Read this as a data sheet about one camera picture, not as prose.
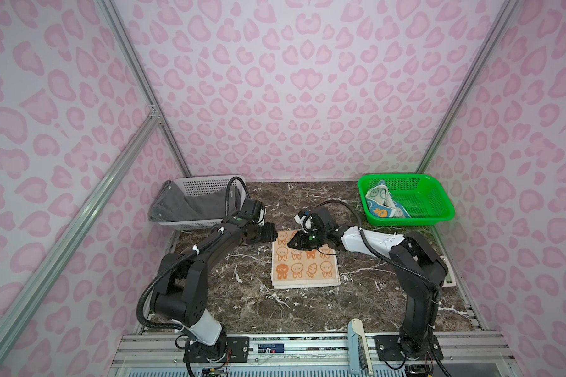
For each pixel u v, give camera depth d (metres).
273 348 0.72
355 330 0.74
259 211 0.75
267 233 0.81
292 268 0.90
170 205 0.99
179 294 0.45
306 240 0.80
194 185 1.21
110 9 0.68
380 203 1.04
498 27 0.72
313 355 0.72
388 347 0.74
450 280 0.84
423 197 1.12
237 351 0.73
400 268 0.47
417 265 0.50
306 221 0.82
